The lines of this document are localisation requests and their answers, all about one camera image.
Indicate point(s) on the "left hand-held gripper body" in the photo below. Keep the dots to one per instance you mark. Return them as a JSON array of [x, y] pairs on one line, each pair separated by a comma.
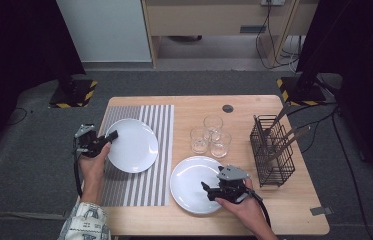
[[90, 145]]

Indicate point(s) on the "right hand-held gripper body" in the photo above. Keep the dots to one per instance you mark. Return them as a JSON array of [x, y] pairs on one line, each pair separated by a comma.
[[232, 186]]

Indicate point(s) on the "white round plate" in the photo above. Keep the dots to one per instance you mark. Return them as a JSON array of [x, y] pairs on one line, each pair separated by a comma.
[[187, 186], [134, 146]]

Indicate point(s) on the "person's left hand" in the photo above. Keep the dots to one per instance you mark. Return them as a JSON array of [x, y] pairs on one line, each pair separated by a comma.
[[92, 170]]

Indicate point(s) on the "person's right hand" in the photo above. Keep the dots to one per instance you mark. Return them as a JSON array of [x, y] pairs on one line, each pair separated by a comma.
[[245, 211]]

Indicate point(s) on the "clear drinking glass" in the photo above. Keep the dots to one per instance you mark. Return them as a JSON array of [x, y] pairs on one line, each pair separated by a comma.
[[213, 121], [200, 143], [220, 148]]

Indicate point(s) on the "striped woven placemat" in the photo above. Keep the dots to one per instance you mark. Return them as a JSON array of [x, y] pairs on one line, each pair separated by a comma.
[[160, 186]]

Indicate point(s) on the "black striped stand base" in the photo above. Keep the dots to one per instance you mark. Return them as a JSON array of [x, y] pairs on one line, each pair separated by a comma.
[[302, 93], [74, 95]]

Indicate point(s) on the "round grey table grommet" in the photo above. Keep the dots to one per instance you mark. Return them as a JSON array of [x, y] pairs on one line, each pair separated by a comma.
[[227, 108]]

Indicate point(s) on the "metal cutlery piece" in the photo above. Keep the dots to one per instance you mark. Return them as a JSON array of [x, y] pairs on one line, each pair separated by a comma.
[[282, 113]]

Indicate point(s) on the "grey tape piece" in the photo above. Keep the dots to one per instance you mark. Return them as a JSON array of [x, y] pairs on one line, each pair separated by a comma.
[[321, 211]]

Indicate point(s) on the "white panel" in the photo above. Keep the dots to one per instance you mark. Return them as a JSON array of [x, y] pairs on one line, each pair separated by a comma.
[[104, 30]]

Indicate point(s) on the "black curtain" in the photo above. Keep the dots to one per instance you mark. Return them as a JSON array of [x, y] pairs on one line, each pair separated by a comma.
[[14, 50], [357, 50]]

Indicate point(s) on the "light wooden desk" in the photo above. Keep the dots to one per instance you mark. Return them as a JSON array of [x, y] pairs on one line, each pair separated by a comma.
[[207, 20]]

